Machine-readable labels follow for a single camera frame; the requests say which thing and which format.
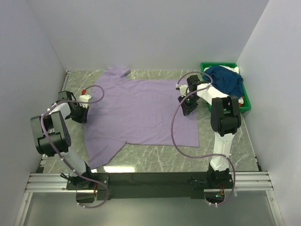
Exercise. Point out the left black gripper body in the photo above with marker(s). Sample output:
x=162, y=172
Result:
x=78, y=115

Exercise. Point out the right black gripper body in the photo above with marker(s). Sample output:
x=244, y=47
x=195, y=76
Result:
x=189, y=103

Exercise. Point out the purple t shirt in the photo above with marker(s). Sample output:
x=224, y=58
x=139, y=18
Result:
x=130, y=111

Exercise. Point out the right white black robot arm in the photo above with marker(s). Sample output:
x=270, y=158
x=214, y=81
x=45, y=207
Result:
x=225, y=120

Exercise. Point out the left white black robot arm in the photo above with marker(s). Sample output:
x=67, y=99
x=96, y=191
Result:
x=51, y=136

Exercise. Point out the dark blue t shirt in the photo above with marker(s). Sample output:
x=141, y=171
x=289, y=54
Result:
x=227, y=80

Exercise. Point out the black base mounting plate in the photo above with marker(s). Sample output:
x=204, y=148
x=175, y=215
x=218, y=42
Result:
x=196, y=185

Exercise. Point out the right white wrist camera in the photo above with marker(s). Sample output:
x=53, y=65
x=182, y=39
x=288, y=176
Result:
x=184, y=89

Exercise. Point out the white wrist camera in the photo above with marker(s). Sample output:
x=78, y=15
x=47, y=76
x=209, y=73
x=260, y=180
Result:
x=184, y=89
x=84, y=99

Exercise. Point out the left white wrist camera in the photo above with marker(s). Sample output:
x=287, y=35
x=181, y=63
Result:
x=84, y=99

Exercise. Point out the aluminium rail frame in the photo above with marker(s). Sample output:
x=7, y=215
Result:
x=47, y=203

